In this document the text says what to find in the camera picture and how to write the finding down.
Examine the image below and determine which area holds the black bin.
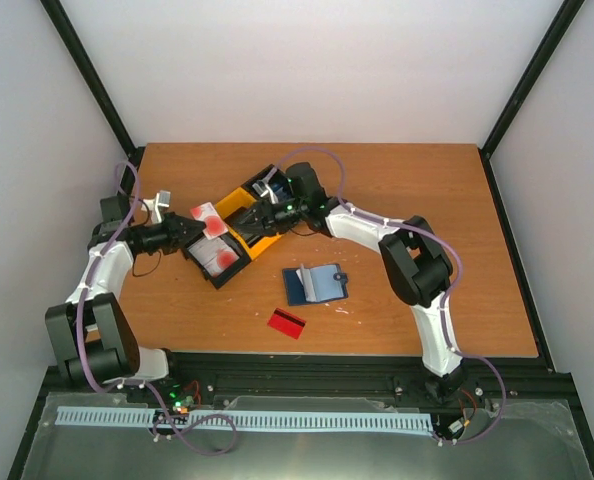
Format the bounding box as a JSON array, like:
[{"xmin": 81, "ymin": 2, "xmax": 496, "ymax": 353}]
[
  {"xmin": 242, "ymin": 165, "xmax": 294, "ymax": 207},
  {"xmin": 182, "ymin": 233, "xmax": 251, "ymax": 289}
]

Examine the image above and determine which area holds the left black bin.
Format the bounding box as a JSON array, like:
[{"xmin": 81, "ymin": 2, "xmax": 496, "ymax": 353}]
[{"xmin": 182, "ymin": 233, "xmax": 251, "ymax": 289}]

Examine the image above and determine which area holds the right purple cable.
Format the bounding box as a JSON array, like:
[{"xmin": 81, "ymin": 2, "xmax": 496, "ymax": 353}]
[{"xmin": 274, "ymin": 148, "xmax": 464, "ymax": 361}]

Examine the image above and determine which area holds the dark card stack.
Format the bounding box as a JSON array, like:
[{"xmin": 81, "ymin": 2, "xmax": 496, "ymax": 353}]
[{"xmin": 227, "ymin": 209, "xmax": 256, "ymax": 232}]

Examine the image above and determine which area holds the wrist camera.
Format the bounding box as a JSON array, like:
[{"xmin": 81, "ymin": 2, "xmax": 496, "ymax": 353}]
[
  {"xmin": 140, "ymin": 190, "xmax": 171, "ymax": 224},
  {"xmin": 252, "ymin": 179, "xmax": 278, "ymax": 204}
]

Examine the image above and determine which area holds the right black frame post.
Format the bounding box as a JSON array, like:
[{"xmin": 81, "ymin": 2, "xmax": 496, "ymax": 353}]
[{"xmin": 479, "ymin": 0, "xmax": 585, "ymax": 162}]

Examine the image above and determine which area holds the white red card stack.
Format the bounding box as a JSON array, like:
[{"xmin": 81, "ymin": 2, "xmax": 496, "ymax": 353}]
[{"xmin": 189, "ymin": 238, "xmax": 239, "ymax": 278}]

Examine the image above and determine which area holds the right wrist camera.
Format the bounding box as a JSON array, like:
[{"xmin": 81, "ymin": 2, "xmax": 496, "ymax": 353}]
[{"xmin": 252, "ymin": 179, "xmax": 278, "ymax": 204}]

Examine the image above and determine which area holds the blue card stack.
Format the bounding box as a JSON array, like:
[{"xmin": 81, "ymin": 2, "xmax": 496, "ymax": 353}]
[{"xmin": 269, "ymin": 177, "xmax": 292, "ymax": 203}]

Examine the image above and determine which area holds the purple cable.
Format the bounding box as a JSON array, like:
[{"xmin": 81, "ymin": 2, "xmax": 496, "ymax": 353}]
[
  {"xmin": 74, "ymin": 159, "xmax": 143, "ymax": 394},
  {"xmin": 274, "ymin": 148, "xmax": 464, "ymax": 361}
]

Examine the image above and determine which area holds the yellow middle bin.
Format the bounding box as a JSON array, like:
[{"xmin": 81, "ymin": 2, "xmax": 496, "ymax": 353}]
[{"xmin": 215, "ymin": 187, "xmax": 282, "ymax": 261}]

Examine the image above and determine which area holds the blue leather card holder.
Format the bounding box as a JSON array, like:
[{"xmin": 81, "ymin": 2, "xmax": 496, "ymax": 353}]
[{"xmin": 282, "ymin": 263, "xmax": 348, "ymax": 306}]

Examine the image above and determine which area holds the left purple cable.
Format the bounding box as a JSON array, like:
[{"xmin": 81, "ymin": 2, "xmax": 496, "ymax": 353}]
[{"xmin": 74, "ymin": 159, "xmax": 143, "ymax": 394}]

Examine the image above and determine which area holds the light blue cable duct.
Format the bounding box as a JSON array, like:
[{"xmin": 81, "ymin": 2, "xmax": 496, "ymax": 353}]
[{"xmin": 54, "ymin": 406, "xmax": 433, "ymax": 436}]

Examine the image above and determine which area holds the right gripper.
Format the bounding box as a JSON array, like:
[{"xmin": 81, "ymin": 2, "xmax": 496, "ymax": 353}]
[{"xmin": 233, "ymin": 198, "xmax": 306, "ymax": 239}]

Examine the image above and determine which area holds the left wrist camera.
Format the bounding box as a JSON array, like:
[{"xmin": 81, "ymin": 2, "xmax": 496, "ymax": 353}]
[{"xmin": 140, "ymin": 190, "xmax": 171, "ymax": 224}]

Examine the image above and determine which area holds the black frame post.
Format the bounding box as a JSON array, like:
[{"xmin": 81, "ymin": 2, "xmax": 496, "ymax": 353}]
[
  {"xmin": 40, "ymin": 0, "xmax": 145, "ymax": 167},
  {"xmin": 479, "ymin": 0, "xmax": 585, "ymax": 162}
]

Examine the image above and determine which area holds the left black frame post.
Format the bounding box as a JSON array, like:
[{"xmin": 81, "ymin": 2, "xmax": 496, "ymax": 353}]
[{"xmin": 40, "ymin": 0, "xmax": 145, "ymax": 167}]

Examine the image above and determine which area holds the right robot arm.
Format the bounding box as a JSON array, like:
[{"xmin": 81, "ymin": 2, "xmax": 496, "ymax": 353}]
[{"xmin": 234, "ymin": 162, "xmax": 465, "ymax": 403}]

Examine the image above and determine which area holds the red black-stripe credit card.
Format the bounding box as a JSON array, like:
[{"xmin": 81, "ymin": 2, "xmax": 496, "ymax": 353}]
[{"xmin": 267, "ymin": 308, "xmax": 306, "ymax": 340}]

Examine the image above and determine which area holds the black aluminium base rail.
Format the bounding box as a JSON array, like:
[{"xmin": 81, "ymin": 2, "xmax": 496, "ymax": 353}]
[{"xmin": 46, "ymin": 349, "xmax": 576, "ymax": 401}]

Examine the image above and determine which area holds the right black bin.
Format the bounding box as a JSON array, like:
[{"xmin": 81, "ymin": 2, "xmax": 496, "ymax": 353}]
[{"xmin": 242, "ymin": 165, "xmax": 294, "ymax": 207}]

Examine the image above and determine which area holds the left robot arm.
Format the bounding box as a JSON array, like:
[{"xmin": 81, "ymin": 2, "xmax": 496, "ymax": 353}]
[{"xmin": 45, "ymin": 190, "xmax": 205, "ymax": 403}]

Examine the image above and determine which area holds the white red credit card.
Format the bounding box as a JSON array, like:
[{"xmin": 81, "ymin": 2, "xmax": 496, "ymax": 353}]
[{"xmin": 190, "ymin": 202, "xmax": 228, "ymax": 240}]

